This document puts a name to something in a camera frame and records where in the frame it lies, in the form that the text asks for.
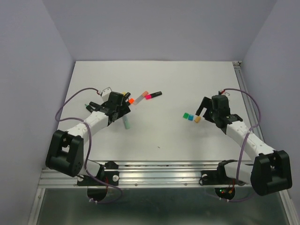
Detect translucent highlighter mint green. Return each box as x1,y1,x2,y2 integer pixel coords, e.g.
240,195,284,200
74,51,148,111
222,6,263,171
122,115,130,129

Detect orange yellow highlighter cap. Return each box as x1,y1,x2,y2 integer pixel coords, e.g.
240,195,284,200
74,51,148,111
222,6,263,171
194,116,201,123

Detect blue highlighter cap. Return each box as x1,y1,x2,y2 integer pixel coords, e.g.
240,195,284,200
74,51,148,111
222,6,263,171
188,114,194,121

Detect black highlighter blue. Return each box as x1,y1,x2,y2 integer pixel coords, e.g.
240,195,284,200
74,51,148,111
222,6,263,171
89,102,100,108

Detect green highlighter cap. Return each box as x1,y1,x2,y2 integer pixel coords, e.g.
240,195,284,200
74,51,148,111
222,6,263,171
183,112,189,119

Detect black highlighter pink cap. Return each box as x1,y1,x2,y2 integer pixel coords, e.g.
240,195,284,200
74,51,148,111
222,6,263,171
145,91,162,100

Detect black highlighter green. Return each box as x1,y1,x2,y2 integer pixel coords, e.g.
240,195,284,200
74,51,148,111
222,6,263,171
85,104,94,113

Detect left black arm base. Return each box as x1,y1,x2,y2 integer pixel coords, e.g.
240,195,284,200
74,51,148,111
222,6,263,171
77,160,123,204

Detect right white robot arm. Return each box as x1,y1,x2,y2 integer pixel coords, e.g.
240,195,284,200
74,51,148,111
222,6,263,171
196,95,293,200

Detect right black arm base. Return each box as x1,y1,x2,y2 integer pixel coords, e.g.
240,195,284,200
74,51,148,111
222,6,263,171
199,160,245,202

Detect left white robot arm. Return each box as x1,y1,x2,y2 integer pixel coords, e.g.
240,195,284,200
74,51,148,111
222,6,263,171
45,90,130,185

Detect aluminium right rail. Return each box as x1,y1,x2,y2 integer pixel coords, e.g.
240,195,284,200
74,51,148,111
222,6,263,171
232,61,264,140

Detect aluminium rail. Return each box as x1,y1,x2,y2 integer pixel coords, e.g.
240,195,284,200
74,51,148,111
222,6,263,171
41,160,288,188
232,61,264,140

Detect aluminium front rail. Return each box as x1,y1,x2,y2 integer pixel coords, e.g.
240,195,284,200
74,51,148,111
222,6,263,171
41,160,288,188

